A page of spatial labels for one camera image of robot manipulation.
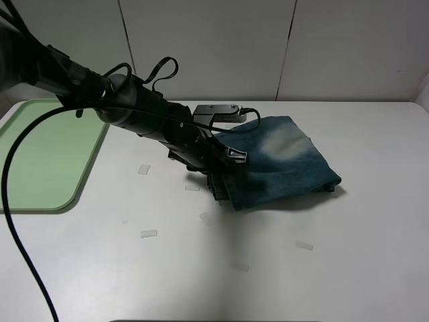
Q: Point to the children's blue denim shorts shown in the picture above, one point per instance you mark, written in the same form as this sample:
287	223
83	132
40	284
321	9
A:
281	162

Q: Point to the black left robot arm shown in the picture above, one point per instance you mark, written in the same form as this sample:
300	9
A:
119	100

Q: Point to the clear tape strip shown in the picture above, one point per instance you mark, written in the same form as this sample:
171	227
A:
239	266
144	169
192	187
207	218
148	233
303	245

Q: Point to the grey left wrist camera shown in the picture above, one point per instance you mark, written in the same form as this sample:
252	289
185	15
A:
211	113

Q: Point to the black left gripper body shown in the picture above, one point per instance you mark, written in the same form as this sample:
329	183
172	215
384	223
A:
191	144

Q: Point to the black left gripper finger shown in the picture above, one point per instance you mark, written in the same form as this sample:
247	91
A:
221	154

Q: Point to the light green plastic tray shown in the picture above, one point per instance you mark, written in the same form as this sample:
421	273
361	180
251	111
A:
51	166

